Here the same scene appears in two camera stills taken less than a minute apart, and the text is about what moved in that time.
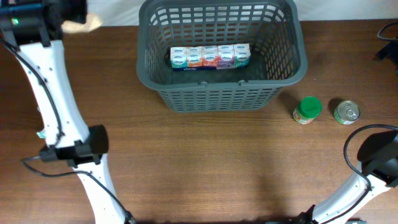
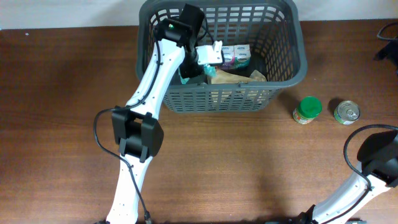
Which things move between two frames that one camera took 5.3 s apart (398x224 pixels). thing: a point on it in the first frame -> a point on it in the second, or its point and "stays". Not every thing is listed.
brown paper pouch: (92, 22) -> (223, 76)
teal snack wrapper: (41, 134) -> (209, 70)
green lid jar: (308, 107) stays
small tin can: (347, 112) stays
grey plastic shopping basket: (272, 28) stays
